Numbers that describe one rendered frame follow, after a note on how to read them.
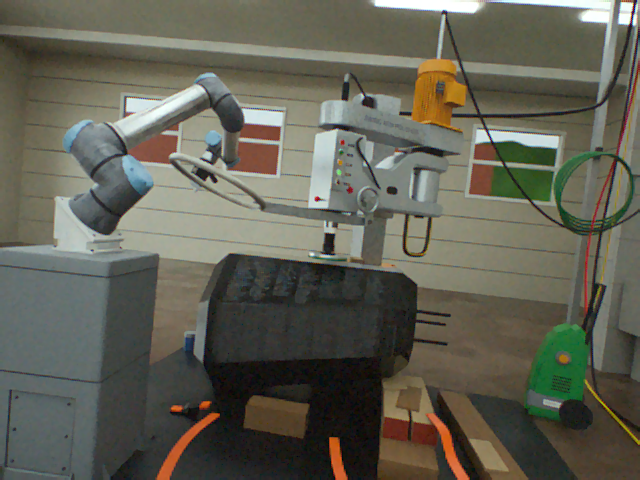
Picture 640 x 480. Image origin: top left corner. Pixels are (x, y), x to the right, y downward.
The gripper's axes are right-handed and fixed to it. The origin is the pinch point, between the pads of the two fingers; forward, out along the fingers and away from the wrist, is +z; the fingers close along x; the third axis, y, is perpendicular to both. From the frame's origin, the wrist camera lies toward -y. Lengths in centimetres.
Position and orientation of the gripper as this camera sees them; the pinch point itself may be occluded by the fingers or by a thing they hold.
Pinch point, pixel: (195, 191)
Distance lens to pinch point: 274.6
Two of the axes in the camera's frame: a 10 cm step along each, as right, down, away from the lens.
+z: -4.7, 8.8, -0.3
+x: 5.9, 2.9, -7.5
